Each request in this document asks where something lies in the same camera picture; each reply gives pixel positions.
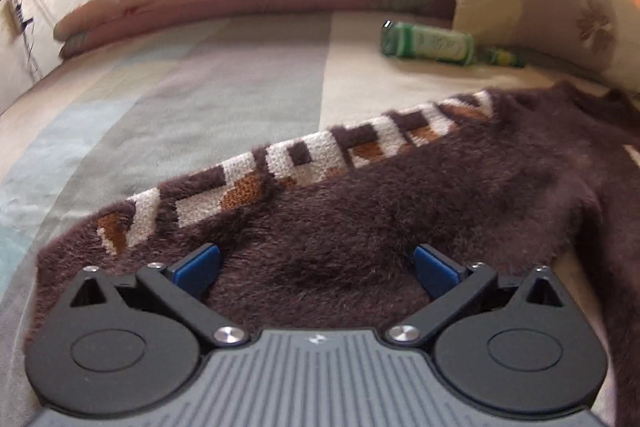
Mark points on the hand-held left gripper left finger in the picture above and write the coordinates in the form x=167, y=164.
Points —
x=196, y=269

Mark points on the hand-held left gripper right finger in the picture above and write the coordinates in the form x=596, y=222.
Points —
x=440, y=271

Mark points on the brown knitted sweater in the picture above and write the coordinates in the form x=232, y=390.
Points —
x=400, y=217

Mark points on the striped bed sheet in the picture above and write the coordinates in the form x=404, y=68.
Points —
x=200, y=97

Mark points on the small green bottle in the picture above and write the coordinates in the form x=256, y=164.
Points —
x=500, y=57

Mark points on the large green bottle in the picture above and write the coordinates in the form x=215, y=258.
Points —
x=430, y=43

